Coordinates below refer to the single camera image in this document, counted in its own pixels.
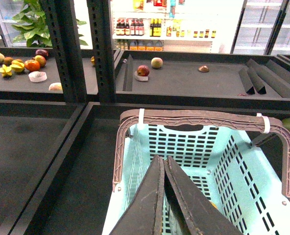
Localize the black produce shelf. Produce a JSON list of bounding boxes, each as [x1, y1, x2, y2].
[[0, 50, 290, 235]]

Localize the black upright shelf post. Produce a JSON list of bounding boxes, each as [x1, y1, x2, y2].
[[87, 0, 116, 103], [40, 0, 87, 103]]

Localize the dark sauce bottles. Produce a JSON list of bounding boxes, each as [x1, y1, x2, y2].
[[114, 18, 145, 36]]

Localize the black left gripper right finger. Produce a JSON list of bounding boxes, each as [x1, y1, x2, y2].
[[164, 156, 241, 235]]

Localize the yellow star fruit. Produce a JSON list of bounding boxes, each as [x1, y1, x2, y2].
[[0, 64, 12, 77]]

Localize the red pomegranate fruit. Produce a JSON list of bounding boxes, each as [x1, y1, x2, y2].
[[137, 65, 150, 76]]

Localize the orange persimmon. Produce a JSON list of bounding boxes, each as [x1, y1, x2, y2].
[[24, 59, 41, 72]]

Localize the green peach fruit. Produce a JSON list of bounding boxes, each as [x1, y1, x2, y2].
[[151, 57, 163, 69]]

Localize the green leafy plant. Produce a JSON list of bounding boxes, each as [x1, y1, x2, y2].
[[11, 0, 89, 48]]

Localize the brown basket handle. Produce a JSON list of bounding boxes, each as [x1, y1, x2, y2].
[[112, 108, 290, 202]]

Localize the black wedge divider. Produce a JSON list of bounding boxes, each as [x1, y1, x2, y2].
[[239, 68, 255, 95], [247, 67, 266, 94]]

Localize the brown fruit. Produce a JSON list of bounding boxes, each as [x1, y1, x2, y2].
[[198, 66, 210, 72]]

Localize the light blue plastic basket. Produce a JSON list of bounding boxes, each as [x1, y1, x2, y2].
[[102, 124, 290, 235]]

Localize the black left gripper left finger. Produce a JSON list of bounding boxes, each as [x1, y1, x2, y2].
[[110, 155, 165, 235]]

